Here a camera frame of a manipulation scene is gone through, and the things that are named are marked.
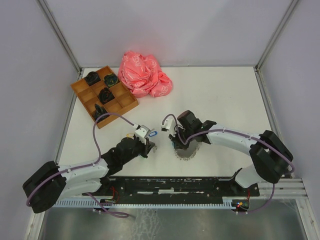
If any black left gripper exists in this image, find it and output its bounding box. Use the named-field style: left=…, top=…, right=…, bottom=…
left=122, top=135, right=155, bottom=165

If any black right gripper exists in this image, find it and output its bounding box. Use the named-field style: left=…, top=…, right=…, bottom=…
left=168, top=126, right=194, bottom=151

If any key with yellow tag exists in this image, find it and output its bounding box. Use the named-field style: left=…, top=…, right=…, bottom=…
left=126, top=133, right=135, bottom=138

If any key with blue tag upper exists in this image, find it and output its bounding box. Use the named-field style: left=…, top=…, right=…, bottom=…
left=148, top=130, right=158, bottom=137

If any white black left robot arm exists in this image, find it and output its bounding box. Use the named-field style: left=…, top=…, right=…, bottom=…
left=22, top=136, right=156, bottom=214

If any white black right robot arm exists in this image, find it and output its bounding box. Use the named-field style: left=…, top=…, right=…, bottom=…
left=161, top=110, right=295, bottom=196

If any black rolled item lower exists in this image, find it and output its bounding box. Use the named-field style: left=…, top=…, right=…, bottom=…
left=93, top=103, right=109, bottom=123

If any black rolled item centre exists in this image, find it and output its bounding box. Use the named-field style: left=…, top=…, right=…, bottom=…
left=98, top=88, right=115, bottom=105

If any brown wooden compartment tray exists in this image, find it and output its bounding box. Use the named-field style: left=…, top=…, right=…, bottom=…
left=70, top=66, right=139, bottom=121

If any black yellow rolled item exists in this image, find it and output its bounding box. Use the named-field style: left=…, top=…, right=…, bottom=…
left=103, top=73, right=119, bottom=88

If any crumpled pink plastic bag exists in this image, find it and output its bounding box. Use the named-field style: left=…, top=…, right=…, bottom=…
left=117, top=51, right=173, bottom=98

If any black rolled item top left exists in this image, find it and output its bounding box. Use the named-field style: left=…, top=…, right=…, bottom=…
left=84, top=71, right=101, bottom=86

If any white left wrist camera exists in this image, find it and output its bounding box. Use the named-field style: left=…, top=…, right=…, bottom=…
left=133, top=124, right=152, bottom=139

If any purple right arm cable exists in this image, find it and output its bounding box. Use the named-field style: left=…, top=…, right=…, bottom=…
left=159, top=114, right=296, bottom=215

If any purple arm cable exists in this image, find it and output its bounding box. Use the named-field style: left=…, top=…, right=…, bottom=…
left=26, top=113, right=140, bottom=218
left=159, top=114, right=296, bottom=215

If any black metal base rail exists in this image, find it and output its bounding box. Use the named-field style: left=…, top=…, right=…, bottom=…
left=92, top=176, right=260, bottom=203

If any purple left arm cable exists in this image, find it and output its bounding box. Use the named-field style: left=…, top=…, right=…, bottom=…
left=26, top=113, right=140, bottom=218

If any white slotted cable duct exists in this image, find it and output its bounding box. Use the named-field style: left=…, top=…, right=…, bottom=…
left=53, top=193, right=243, bottom=210

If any aluminium front frame rail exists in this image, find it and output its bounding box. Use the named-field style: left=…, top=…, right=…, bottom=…
left=257, top=178, right=308, bottom=199

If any aluminium frame post left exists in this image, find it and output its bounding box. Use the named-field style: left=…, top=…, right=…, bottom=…
left=36, top=0, right=82, bottom=73

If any aluminium frame post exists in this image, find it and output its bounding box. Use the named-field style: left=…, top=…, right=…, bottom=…
left=36, top=0, right=82, bottom=73
left=255, top=0, right=301, bottom=71

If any aluminium frame post right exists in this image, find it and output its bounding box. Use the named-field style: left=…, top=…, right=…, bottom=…
left=255, top=0, right=301, bottom=71

